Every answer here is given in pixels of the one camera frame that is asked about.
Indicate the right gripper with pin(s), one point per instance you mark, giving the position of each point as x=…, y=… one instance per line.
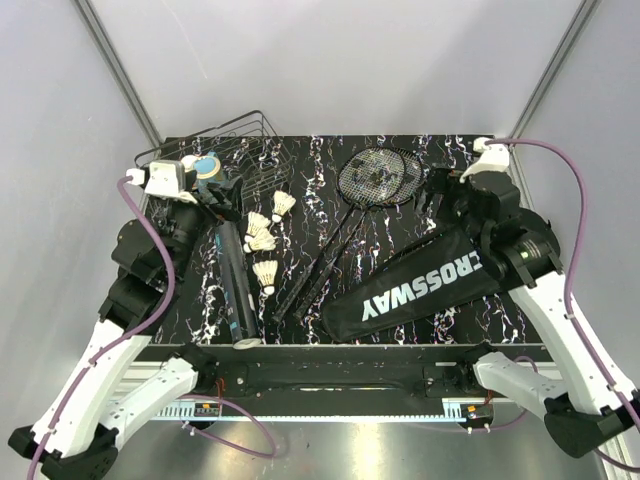
x=444, y=181

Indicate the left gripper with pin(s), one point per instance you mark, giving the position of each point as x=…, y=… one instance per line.
x=231, y=195

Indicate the white shuttlecock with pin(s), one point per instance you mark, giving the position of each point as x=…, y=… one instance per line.
x=256, y=223
x=265, y=272
x=283, y=202
x=263, y=240

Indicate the black racket bag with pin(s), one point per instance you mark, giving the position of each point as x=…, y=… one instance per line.
x=445, y=271

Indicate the black shuttlecock tube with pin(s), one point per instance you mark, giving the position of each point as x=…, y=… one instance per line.
x=239, y=302

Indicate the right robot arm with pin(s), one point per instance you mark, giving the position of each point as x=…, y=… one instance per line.
x=593, y=401

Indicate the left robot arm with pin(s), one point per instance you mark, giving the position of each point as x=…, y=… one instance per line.
x=82, y=432

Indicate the badminton racket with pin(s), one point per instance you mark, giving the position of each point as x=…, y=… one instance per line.
x=323, y=274
x=369, y=178

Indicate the blue butterfly mug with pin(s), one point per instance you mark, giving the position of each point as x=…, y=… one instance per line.
x=209, y=171

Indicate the orange white bowl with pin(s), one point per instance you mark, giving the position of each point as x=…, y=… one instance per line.
x=189, y=162

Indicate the wire dish rack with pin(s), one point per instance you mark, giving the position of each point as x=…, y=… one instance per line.
x=248, y=146

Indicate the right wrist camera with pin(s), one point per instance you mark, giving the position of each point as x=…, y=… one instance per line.
x=493, y=157

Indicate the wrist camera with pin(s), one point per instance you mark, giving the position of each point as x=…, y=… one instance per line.
x=170, y=179
x=493, y=157

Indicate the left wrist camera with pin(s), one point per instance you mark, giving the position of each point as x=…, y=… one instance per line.
x=170, y=179

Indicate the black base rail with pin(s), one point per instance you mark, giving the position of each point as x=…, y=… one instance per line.
x=327, y=382

